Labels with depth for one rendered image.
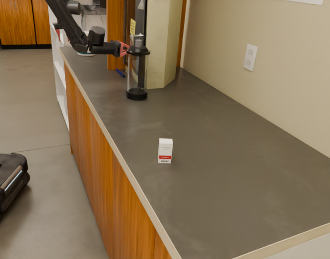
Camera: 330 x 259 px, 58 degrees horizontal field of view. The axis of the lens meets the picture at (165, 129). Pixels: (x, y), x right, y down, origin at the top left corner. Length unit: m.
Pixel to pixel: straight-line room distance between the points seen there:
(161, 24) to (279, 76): 0.60
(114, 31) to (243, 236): 1.38
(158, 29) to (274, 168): 0.86
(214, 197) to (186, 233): 0.16
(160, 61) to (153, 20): 0.20
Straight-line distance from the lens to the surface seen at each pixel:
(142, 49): 1.36
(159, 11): 1.50
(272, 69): 1.40
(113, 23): 1.82
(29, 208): 2.28
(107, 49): 1.47
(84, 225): 2.08
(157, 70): 1.55
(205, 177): 0.92
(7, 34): 6.48
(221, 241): 0.74
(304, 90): 1.29
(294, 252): 0.88
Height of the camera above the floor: 1.47
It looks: 27 degrees down
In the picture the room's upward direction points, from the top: 5 degrees clockwise
